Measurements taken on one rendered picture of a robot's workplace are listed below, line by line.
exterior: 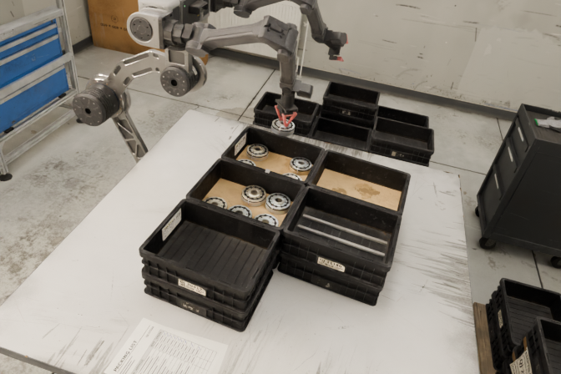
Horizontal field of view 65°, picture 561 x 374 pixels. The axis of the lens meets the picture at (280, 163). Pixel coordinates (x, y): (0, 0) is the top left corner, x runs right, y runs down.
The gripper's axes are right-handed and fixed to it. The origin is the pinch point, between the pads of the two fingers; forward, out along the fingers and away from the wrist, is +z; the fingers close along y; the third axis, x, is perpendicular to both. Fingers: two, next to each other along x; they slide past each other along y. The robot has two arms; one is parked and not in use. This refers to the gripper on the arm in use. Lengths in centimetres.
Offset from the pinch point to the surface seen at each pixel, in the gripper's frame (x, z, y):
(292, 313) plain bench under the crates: 25, 37, -69
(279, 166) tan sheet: 0.7, 22.1, -3.2
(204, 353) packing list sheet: 59, 37, -71
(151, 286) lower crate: 70, 32, -44
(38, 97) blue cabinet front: 99, 66, 173
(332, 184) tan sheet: -17.0, 21.7, -22.7
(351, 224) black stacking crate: -11, 22, -48
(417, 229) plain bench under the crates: -49, 34, -51
